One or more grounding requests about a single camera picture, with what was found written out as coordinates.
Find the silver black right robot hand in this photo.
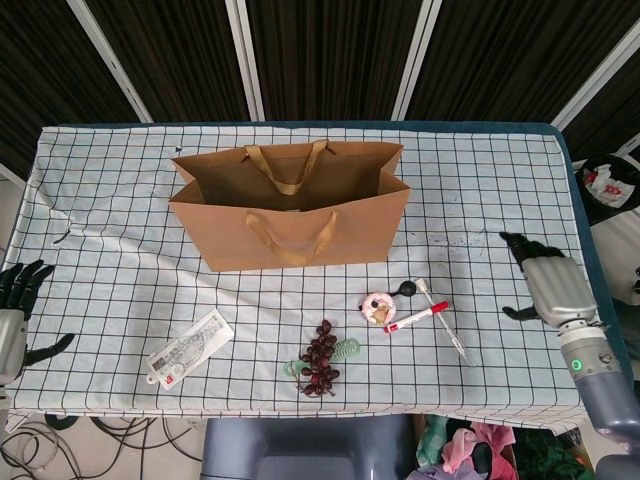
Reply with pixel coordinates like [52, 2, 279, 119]
[499, 230, 599, 326]

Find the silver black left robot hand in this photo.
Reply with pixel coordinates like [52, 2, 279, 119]
[0, 259, 76, 386]

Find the dark red grape bunch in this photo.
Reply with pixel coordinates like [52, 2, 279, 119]
[294, 319, 342, 399]

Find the brown paper bag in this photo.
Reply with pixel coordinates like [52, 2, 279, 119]
[168, 139, 412, 274]

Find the white black checkered tablecloth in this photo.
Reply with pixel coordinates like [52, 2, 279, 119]
[0, 123, 624, 436]

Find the red and white marker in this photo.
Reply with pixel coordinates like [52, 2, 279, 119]
[383, 301, 450, 335]

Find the dark blue table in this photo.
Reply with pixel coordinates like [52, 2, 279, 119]
[39, 119, 634, 399]

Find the ruler set in clear package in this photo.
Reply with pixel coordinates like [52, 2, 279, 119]
[146, 307, 235, 389]

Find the pile of colourful clothes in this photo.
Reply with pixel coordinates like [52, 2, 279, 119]
[412, 413, 596, 480]

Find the mint green plastic brush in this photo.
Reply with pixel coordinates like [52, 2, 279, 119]
[284, 337, 362, 377]

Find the grey blue robot torso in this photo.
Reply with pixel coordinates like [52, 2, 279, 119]
[199, 417, 419, 480]

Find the black floor cable bundle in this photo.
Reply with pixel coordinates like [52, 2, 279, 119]
[0, 414, 201, 480]

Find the white partition frame post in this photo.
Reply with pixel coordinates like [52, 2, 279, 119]
[389, 0, 444, 121]
[549, 19, 640, 131]
[67, 0, 154, 124]
[224, 0, 266, 122]

